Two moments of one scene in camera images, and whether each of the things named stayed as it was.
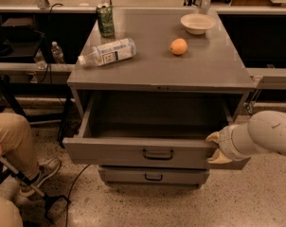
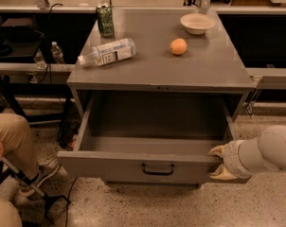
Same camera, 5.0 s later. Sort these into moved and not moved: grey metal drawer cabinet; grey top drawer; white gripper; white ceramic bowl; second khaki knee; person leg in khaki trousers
Moved: grey top drawer; white gripper
Not moved: grey metal drawer cabinet; second khaki knee; white ceramic bowl; person leg in khaki trousers
